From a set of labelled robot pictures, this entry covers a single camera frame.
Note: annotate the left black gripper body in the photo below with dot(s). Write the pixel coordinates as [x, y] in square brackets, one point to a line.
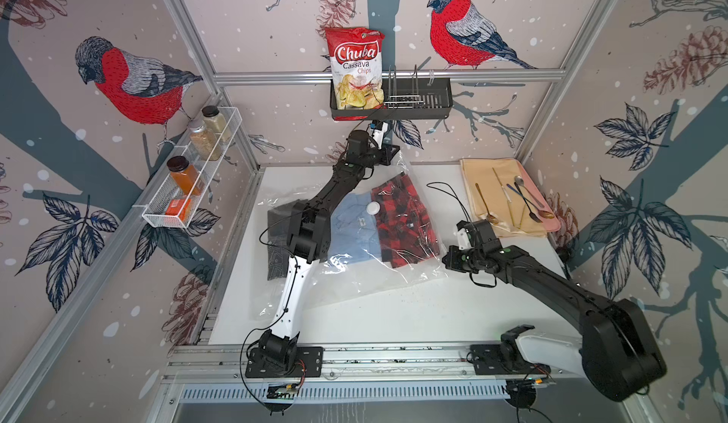
[377, 156]

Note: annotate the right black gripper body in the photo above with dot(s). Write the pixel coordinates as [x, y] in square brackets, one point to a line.
[464, 260]

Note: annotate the red black plaid shirt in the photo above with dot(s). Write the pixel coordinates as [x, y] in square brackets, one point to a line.
[404, 227]

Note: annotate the light blue shirt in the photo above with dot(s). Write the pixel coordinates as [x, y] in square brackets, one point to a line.
[354, 234]

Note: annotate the clear plastic vacuum bag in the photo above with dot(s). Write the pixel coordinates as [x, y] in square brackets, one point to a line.
[329, 285]

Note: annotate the dark grey pinstripe shirt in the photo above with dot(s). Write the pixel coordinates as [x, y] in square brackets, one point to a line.
[278, 220]

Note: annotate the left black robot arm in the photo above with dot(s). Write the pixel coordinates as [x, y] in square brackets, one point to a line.
[308, 239]

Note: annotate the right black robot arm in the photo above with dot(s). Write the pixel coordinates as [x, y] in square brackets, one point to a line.
[614, 350]

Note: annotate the white bag valve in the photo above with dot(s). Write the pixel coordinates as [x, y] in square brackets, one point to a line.
[373, 208]

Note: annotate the red cassava chips bag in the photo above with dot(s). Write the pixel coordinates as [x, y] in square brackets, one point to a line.
[355, 56]

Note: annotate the silver spoon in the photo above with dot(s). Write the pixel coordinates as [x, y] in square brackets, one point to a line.
[518, 180]

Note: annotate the pink tray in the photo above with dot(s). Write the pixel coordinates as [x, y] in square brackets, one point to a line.
[548, 220]

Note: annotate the spice jar black lid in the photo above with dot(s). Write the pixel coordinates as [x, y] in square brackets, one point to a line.
[216, 122]

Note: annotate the spice jar silver lid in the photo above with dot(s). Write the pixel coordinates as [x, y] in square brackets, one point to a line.
[204, 141]

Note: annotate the orange spice jar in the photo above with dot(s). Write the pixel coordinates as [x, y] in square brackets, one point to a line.
[185, 176]

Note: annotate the small orange box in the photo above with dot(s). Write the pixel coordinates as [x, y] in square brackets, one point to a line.
[179, 208]

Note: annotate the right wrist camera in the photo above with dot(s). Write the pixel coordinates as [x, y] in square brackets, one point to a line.
[463, 235]

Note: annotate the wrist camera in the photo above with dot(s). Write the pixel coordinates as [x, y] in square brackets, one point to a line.
[463, 235]
[379, 130]

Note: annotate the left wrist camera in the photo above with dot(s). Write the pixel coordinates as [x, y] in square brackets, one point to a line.
[379, 130]

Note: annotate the black wire wall basket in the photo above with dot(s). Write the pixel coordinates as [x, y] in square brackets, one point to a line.
[399, 97]

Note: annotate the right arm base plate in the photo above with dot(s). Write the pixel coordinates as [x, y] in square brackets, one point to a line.
[498, 359]

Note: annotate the clear acrylic wall shelf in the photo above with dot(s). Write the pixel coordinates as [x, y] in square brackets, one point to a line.
[153, 212]

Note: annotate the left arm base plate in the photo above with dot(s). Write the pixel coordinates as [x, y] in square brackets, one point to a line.
[306, 362]

